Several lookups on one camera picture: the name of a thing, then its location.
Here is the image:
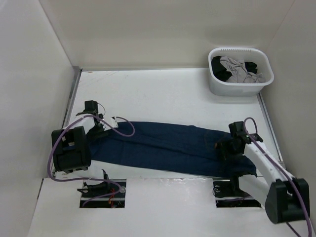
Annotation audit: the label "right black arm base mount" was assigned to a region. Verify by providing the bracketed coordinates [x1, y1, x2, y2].
[212, 180, 261, 208]

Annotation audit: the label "grey crumpled garment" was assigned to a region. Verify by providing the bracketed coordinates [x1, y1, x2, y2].
[220, 56, 266, 83]

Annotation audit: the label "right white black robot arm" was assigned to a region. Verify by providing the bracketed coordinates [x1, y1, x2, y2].
[213, 121, 310, 224]

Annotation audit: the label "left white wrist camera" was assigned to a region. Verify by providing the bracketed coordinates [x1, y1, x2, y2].
[104, 116, 119, 129]

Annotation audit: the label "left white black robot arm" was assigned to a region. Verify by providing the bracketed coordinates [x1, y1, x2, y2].
[47, 100, 118, 178]

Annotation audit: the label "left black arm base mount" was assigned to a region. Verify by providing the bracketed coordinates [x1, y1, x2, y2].
[77, 179, 127, 209]

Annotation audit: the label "black garment in basket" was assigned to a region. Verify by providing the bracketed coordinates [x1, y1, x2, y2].
[211, 56, 259, 82]

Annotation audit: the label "white plastic laundry basket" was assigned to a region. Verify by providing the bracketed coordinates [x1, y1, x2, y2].
[208, 47, 275, 96]

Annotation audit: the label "dark blue denim trousers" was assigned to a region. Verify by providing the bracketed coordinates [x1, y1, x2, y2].
[89, 121, 257, 178]

